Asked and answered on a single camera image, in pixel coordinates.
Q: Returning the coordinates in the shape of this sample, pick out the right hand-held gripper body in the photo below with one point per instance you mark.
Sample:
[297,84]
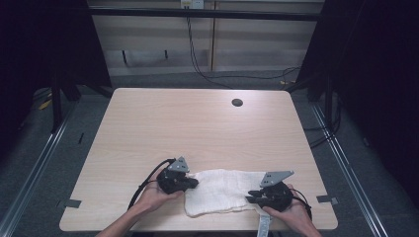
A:
[276,197]

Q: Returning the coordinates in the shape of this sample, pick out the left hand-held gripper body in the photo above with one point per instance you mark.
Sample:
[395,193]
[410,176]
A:
[171,182]

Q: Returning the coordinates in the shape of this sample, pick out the cream cloth with white label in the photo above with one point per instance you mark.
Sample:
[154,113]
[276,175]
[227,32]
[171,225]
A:
[220,191]

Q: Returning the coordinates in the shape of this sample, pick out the person's left hand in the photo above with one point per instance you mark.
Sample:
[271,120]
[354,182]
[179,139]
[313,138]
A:
[153,197]

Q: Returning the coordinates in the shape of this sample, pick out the person's right hand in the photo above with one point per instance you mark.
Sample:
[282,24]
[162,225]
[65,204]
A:
[296,214]

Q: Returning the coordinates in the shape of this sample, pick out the grey tape strip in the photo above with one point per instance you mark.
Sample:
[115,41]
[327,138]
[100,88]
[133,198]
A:
[70,203]
[327,199]

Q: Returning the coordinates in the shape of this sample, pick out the small black floor piece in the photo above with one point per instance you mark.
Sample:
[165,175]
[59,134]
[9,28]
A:
[81,138]

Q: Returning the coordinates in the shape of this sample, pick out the black metal stand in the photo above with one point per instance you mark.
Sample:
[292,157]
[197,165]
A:
[328,98]
[56,105]

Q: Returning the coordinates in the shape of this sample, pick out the yellow floor piece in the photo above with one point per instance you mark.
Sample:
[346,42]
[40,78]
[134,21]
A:
[45,104]

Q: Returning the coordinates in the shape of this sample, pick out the dark curtain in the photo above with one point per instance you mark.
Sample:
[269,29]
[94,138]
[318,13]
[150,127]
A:
[42,42]
[372,65]

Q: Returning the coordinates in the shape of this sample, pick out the metal floor rail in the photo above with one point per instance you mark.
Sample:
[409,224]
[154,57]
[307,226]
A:
[349,168]
[36,171]

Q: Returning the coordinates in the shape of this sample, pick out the black horizontal frame bar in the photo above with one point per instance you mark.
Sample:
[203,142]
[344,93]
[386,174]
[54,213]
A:
[204,14]

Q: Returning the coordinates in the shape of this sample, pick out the white wall socket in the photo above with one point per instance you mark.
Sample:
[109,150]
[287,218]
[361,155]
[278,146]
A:
[192,4]

